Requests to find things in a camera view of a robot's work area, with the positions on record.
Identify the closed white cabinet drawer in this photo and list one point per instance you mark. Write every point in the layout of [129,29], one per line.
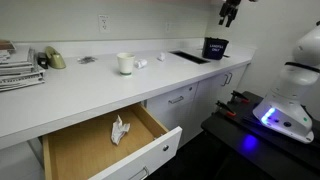
[160,105]

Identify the crumpled paper wad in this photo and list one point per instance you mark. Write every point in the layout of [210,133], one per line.
[119,130]

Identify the open wooden drawer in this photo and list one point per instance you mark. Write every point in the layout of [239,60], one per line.
[90,143]

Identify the black stapler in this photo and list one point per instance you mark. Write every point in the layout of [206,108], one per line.
[42,61]

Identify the white wall outlet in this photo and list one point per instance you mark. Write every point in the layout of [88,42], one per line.
[104,23]

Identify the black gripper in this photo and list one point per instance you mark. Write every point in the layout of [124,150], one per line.
[230,6]

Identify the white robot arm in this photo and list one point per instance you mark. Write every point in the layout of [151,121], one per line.
[290,96]

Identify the pile of paper clips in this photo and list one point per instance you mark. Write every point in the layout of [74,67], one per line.
[86,60]

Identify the white paper cup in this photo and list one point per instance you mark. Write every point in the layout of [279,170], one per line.
[126,63]

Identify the black robot table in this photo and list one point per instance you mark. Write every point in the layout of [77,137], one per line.
[233,140]

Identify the black clamp with red tips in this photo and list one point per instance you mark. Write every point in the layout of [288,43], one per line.
[239,96]
[226,108]

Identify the small white wall plate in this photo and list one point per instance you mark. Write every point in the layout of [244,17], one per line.
[167,26]

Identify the black rectangular counter opening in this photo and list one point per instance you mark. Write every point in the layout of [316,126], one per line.
[190,57]

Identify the black landfill bin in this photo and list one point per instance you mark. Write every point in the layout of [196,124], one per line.
[215,50]

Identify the stack of magazines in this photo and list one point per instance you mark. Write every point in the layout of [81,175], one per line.
[18,71]

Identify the small crumpled white paper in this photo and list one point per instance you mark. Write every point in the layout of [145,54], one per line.
[140,63]
[161,56]

